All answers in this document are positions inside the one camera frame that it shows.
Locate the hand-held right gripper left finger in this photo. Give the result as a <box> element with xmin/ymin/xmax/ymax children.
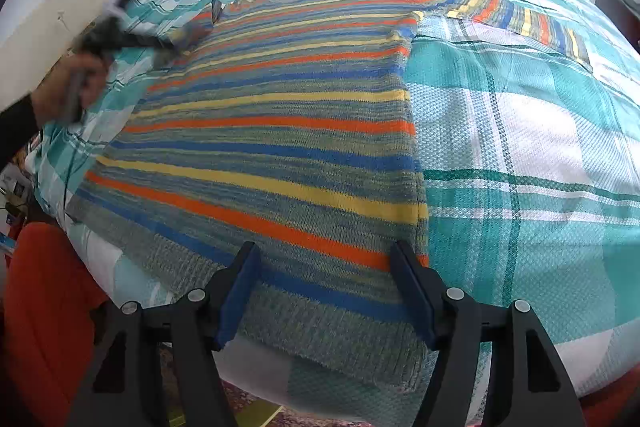
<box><xmin>65</xmin><ymin>241</ymin><xmax>263</xmax><ymax>427</ymax></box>

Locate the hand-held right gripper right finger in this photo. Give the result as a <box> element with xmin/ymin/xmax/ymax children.
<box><xmin>389</xmin><ymin>239</ymin><xmax>586</xmax><ymax>427</ymax></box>

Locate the striped knit sweater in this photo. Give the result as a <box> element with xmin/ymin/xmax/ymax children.
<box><xmin>65</xmin><ymin>0</ymin><xmax>594</xmax><ymax>394</ymax></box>

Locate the person's left forearm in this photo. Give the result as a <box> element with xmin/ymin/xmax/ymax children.
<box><xmin>0</xmin><ymin>97</ymin><xmax>45</xmax><ymax>170</ymax></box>

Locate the person's left hand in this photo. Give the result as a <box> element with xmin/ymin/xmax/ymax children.
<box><xmin>31</xmin><ymin>53</ymin><xmax>112</xmax><ymax>126</ymax></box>

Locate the teal plaid bedspread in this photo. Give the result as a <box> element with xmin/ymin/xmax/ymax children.
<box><xmin>30</xmin><ymin>0</ymin><xmax>640</xmax><ymax>419</ymax></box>

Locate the orange cloth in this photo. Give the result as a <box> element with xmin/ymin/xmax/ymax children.
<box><xmin>2</xmin><ymin>222</ymin><xmax>122</xmax><ymax>427</ymax></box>

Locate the cluttered bedside table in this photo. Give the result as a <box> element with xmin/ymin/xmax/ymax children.
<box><xmin>0</xmin><ymin>132</ymin><xmax>43</xmax><ymax>260</ymax></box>

